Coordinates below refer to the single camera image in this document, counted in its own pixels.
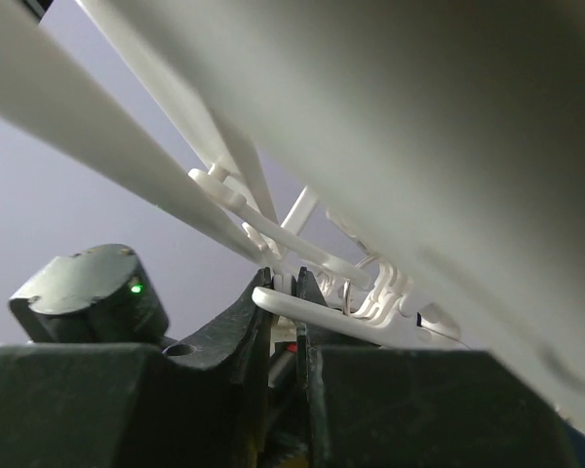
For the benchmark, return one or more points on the white clip drying hanger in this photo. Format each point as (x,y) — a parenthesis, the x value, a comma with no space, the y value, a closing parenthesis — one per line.
(450,135)

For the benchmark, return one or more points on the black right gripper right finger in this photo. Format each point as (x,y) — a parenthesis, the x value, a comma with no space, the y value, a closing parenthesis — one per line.
(370,406)

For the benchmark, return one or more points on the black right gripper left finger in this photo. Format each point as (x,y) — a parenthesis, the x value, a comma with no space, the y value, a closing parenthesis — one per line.
(198,402)

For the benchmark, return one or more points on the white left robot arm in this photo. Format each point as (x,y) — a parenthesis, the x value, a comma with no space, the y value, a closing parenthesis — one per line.
(100,295)

